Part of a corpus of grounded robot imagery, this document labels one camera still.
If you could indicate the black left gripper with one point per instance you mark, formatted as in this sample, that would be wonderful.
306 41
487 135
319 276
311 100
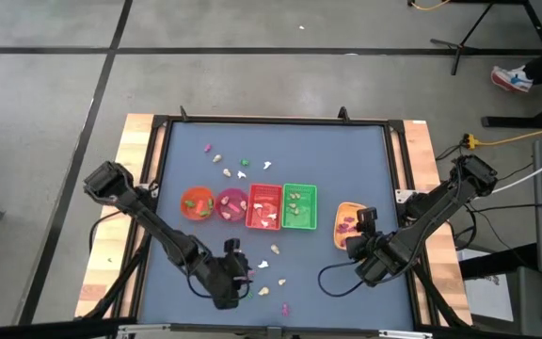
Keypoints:
224 280

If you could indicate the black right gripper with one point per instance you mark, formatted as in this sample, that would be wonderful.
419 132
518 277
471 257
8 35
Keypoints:
386 261

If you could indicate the magenta skeleton figure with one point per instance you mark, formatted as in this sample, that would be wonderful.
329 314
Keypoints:
343 229
286 309
208 149
347 219

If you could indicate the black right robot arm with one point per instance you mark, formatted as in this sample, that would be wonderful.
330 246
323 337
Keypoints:
435 202

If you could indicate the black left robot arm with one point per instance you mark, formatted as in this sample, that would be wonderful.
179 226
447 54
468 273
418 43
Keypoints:
158 226

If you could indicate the yellow plastic bin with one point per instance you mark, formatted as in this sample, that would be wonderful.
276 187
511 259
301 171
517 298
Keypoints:
344 209

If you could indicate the green plastic basket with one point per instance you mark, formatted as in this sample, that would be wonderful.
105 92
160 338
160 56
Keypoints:
306 221

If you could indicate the pink round bowl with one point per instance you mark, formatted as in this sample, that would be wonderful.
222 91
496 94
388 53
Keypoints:
233 192

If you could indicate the red plastic basket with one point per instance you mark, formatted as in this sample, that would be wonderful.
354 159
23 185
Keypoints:
264 190

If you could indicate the black table leg strut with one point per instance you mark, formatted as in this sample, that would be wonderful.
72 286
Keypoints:
121 280
440 301

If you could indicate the orange round bowl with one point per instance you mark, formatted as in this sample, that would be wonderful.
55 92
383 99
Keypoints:
197 193

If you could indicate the wooden side board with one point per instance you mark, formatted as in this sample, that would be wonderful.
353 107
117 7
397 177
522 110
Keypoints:
417 134
134 127

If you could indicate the white box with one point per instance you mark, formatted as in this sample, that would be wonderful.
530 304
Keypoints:
485 296

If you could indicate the black floor bar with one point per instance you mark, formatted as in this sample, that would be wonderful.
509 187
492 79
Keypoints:
40 329

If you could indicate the black tripod stand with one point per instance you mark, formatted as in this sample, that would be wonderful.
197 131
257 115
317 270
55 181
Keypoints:
460 47

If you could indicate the person's shoe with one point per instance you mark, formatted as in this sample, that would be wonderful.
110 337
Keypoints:
511 79

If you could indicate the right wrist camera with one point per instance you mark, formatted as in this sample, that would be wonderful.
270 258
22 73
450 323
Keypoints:
367 217

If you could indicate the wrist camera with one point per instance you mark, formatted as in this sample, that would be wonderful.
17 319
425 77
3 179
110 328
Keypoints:
367 217
232 245

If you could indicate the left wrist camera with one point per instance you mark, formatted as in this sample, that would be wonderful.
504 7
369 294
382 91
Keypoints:
232 245

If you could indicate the silver aluminium rail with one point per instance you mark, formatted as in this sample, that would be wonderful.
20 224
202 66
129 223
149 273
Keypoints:
158 327

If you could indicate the black desk leg frame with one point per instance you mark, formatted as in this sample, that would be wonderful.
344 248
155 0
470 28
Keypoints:
511 121

